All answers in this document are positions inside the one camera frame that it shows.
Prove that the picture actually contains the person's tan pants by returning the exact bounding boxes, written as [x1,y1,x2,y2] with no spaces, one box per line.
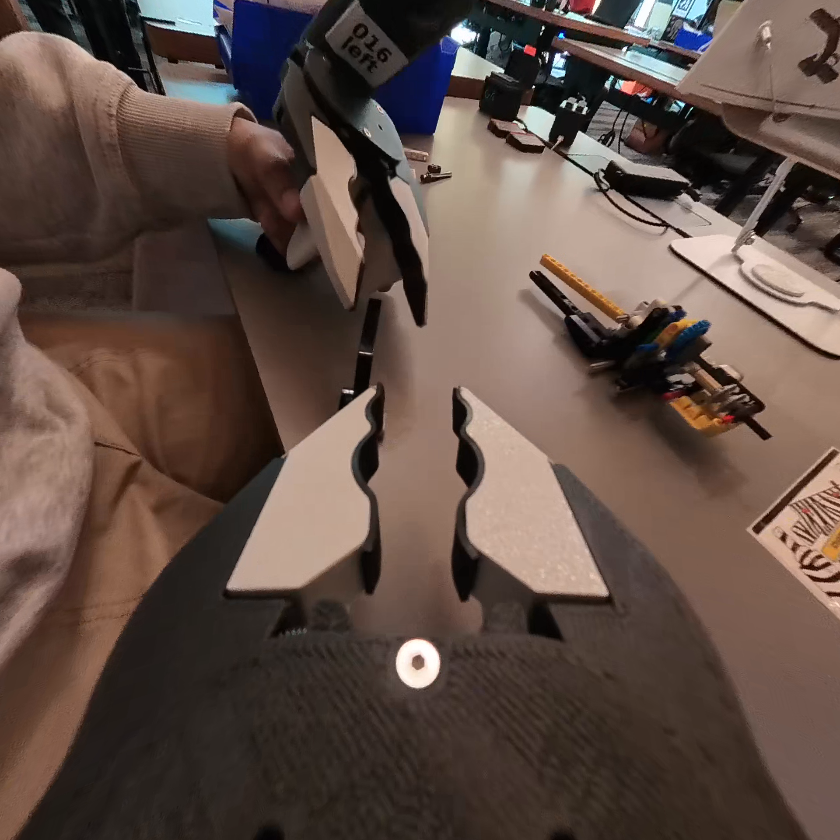
[0,308,284,840]

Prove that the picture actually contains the person's left forearm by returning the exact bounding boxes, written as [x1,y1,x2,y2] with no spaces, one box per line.
[0,31,258,265]

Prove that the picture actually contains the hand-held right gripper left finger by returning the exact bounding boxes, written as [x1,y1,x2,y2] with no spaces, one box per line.
[225,384,385,608]

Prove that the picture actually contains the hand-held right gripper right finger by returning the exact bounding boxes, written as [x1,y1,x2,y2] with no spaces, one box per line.
[451,386,613,608]

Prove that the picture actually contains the person's grey sweater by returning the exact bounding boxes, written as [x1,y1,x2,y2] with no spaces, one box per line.
[0,268,97,665]

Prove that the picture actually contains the black cable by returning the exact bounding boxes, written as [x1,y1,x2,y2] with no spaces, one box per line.
[592,167,698,235]

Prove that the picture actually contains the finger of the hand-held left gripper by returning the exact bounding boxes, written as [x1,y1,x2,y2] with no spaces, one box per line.
[301,117,366,311]
[360,157,432,329]

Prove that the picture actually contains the wooden background table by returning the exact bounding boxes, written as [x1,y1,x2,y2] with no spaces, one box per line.
[486,0,723,89]

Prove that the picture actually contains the white base board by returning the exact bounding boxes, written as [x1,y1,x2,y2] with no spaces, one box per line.
[668,233,840,359]

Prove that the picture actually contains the zebra print card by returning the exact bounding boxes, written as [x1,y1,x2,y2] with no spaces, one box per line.
[747,448,840,619]

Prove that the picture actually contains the black charger block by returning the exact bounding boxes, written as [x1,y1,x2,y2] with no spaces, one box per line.
[547,96,595,147]

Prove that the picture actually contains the person's left hand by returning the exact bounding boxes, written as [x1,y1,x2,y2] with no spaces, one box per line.
[228,120,306,257]

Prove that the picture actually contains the black box device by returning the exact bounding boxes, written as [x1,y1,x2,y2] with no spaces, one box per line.
[478,71,527,114]

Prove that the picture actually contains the blue plastic bin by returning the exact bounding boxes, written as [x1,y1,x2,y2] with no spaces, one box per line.
[231,0,458,136]

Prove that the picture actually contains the multicoloured lego assembly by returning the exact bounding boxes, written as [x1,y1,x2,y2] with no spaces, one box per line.
[528,252,773,439]

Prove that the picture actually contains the white tag board stand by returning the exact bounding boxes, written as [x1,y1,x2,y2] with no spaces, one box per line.
[675,0,840,253]

